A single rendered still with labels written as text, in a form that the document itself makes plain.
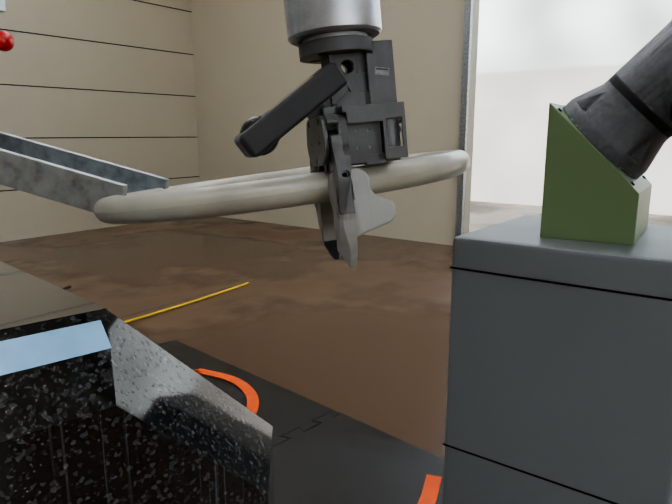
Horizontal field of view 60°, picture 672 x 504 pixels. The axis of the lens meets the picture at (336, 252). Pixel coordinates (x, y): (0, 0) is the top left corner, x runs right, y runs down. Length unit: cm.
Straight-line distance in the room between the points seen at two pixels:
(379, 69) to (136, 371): 44
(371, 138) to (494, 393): 70
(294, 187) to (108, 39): 665
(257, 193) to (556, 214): 69
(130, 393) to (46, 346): 10
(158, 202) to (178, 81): 706
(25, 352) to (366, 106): 44
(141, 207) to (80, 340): 18
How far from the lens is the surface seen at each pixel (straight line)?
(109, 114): 707
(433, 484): 188
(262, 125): 54
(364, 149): 56
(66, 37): 692
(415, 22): 583
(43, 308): 78
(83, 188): 88
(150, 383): 75
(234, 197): 56
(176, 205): 59
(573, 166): 112
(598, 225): 112
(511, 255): 107
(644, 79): 114
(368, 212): 55
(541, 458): 118
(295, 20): 57
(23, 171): 94
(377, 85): 58
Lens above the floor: 104
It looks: 11 degrees down
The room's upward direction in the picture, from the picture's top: straight up
